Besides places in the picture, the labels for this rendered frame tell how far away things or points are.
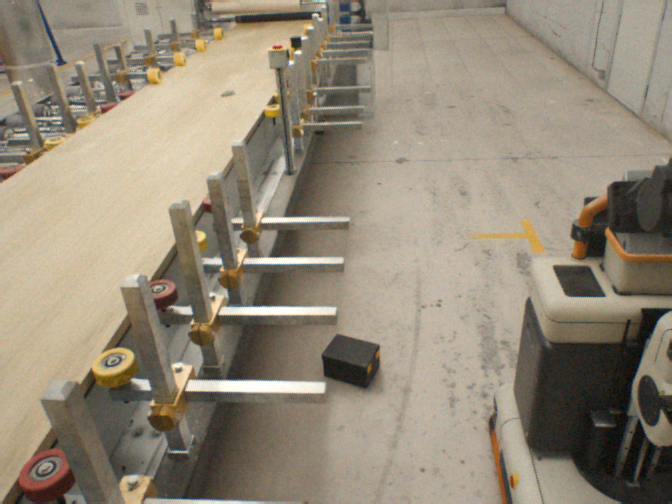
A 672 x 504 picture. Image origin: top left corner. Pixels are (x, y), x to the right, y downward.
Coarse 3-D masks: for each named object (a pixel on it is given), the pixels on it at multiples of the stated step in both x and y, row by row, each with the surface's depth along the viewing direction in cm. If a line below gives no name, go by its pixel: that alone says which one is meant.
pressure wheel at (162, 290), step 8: (160, 280) 134; (168, 280) 133; (152, 288) 131; (160, 288) 130; (168, 288) 130; (160, 296) 128; (168, 296) 128; (176, 296) 131; (160, 304) 128; (168, 304) 129
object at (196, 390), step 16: (128, 384) 112; (144, 384) 112; (192, 384) 111; (208, 384) 111; (224, 384) 110; (240, 384) 110; (256, 384) 110; (272, 384) 110; (288, 384) 109; (304, 384) 109; (320, 384) 109; (112, 400) 112; (128, 400) 112; (144, 400) 112; (192, 400) 111; (208, 400) 110; (224, 400) 110; (240, 400) 110; (256, 400) 109; (272, 400) 109; (288, 400) 109; (304, 400) 108; (320, 400) 108
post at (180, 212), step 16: (176, 208) 113; (176, 224) 114; (192, 224) 117; (176, 240) 116; (192, 240) 117; (192, 256) 118; (192, 272) 120; (192, 288) 122; (192, 304) 125; (208, 304) 127; (208, 320) 127; (208, 352) 132
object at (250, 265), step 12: (204, 264) 154; (216, 264) 154; (252, 264) 153; (264, 264) 153; (276, 264) 152; (288, 264) 152; (300, 264) 152; (312, 264) 151; (324, 264) 151; (336, 264) 151
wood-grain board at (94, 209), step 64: (192, 64) 359; (256, 64) 348; (128, 128) 245; (192, 128) 240; (0, 192) 189; (64, 192) 186; (128, 192) 183; (192, 192) 180; (0, 256) 150; (64, 256) 148; (128, 256) 146; (0, 320) 124; (64, 320) 123; (128, 320) 124; (0, 384) 106; (0, 448) 92
